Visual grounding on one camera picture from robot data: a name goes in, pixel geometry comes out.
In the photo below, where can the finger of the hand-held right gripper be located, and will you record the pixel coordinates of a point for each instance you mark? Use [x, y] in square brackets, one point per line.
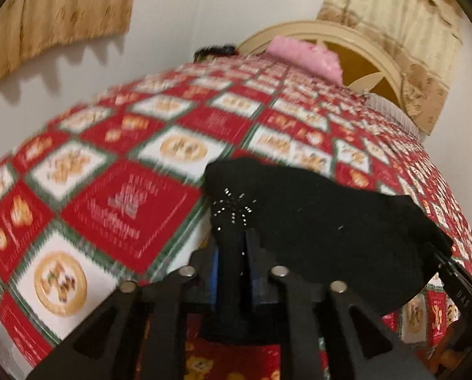
[442, 257]

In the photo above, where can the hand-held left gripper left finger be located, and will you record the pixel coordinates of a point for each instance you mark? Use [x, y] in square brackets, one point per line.
[215, 281]

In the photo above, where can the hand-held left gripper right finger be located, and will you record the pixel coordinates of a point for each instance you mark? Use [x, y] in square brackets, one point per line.
[255, 287]

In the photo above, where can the black pants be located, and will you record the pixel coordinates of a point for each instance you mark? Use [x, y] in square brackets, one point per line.
[319, 225]

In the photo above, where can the red checkered printed blanket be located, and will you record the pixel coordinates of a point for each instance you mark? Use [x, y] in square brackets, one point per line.
[121, 206]

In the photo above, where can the grey white pillow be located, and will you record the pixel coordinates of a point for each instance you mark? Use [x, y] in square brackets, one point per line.
[392, 111]

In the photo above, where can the black fuzzy object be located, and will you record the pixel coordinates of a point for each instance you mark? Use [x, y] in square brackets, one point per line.
[214, 51]

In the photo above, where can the pink pillow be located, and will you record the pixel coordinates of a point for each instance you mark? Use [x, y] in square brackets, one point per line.
[303, 53]

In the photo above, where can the beige ruffled curtain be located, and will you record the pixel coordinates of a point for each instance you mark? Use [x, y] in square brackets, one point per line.
[394, 12]

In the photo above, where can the cream arched headboard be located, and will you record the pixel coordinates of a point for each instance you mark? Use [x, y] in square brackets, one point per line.
[299, 27]

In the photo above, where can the wide beige patterned curtain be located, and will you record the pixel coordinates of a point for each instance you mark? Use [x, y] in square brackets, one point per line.
[61, 12]

